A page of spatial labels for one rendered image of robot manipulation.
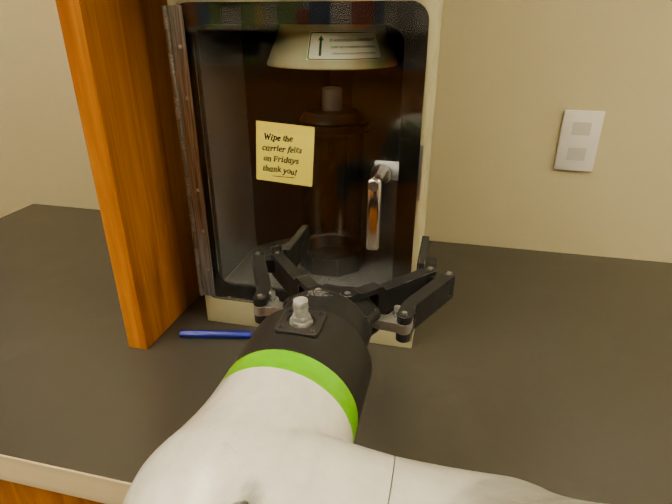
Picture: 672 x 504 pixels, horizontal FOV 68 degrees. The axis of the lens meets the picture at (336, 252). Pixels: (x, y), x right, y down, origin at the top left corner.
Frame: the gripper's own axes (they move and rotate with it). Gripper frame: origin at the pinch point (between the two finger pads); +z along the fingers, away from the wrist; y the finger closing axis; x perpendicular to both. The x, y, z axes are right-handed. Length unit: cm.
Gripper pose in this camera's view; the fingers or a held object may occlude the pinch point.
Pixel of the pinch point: (362, 246)
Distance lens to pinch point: 55.5
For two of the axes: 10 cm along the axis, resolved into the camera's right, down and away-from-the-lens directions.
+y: -9.7, -1.0, 2.1
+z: 2.3, -4.1, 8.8
